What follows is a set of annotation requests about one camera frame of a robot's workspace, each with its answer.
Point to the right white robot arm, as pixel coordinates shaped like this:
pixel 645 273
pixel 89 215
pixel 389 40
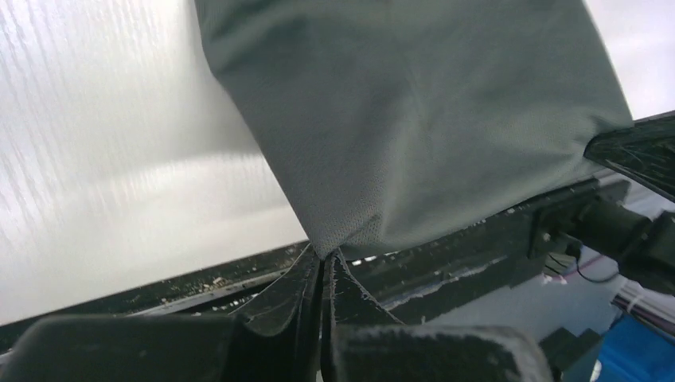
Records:
pixel 594 216

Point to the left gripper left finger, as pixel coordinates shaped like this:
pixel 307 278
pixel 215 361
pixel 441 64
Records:
pixel 272 337

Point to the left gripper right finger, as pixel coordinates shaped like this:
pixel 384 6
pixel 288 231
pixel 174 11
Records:
pixel 362 341

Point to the grey t-shirt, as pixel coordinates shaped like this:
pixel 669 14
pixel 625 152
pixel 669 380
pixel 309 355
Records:
pixel 389 124

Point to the blue box under table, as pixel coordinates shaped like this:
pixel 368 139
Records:
pixel 631 350

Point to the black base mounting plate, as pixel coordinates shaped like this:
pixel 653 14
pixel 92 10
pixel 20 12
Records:
pixel 485 274

